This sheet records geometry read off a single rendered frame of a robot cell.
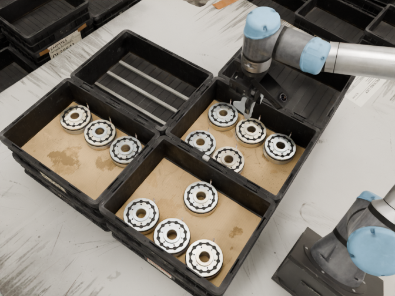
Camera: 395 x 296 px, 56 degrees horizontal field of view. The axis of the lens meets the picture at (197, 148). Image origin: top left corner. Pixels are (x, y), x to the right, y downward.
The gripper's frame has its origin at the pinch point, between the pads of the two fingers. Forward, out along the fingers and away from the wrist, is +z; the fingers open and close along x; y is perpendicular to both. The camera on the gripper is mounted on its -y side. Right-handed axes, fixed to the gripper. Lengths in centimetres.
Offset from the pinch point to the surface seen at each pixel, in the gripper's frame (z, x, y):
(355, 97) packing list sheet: 36, -50, -23
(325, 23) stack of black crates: 76, -125, 14
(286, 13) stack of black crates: 88, -132, 43
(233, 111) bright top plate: 14.9, -4.9, 9.4
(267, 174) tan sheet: 16.3, 8.5, -12.1
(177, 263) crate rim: 1.9, 48.5, -7.1
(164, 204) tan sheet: 13.4, 35.5, 8.5
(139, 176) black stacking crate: 8.7, 33.9, 18.6
